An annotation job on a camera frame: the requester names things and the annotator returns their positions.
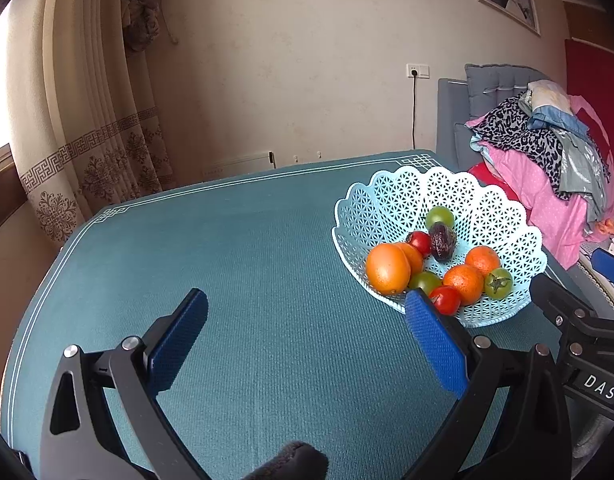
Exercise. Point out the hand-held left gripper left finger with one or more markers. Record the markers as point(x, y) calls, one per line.
point(179, 340)

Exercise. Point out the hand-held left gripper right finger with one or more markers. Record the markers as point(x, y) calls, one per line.
point(434, 345)

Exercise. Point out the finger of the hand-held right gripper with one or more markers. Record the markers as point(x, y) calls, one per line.
point(609, 265)
point(562, 300)

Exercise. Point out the large green tomato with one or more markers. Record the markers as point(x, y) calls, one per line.
point(426, 281)

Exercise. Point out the rough-skinned orange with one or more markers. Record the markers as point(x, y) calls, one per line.
point(463, 284)
point(482, 259)

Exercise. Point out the smooth orange persimmon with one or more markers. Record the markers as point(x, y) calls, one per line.
point(387, 267)

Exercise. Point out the dark purple wrinkled fruit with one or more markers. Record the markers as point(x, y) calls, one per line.
point(442, 244)

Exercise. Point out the red tomato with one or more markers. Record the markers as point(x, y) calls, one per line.
point(421, 242)
point(446, 301)

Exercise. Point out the small green tomato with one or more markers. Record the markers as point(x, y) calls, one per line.
point(439, 217)

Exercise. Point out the light blue lattice basket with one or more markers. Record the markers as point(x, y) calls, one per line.
point(387, 195)

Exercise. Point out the green tomato with stem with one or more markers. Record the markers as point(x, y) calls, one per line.
point(498, 283)

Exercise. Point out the smooth orange fruit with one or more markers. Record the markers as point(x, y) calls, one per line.
point(415, 256)

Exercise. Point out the pile of clothes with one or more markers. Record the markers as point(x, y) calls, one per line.
point(537, 195)

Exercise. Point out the silver grey plastic bag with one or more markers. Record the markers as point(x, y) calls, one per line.
point(582, 160)

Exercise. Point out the light blue garment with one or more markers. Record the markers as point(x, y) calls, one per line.
point(557, 121)

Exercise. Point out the dark cloth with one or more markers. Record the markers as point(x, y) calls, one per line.
point(292, 462)

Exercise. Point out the leopard print cloth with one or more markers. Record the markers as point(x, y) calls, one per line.
point(507, 120)

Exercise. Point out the white garment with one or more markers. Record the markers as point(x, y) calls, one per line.
point(549, 94)

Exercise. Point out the red cloth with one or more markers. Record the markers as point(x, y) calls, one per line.
point(597, 80)

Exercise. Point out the grey padded headboard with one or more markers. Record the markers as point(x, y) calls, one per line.
point(487, 85)

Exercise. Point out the beige patterned curtain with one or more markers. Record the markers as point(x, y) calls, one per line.
point(87, 110)

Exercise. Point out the curtain tieback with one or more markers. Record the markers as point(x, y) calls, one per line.
point(144, 15)

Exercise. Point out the brown wooden window frame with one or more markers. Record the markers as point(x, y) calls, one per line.
point(4, 185)

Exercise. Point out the white wall outlet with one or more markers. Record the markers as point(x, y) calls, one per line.
point(418, 71)

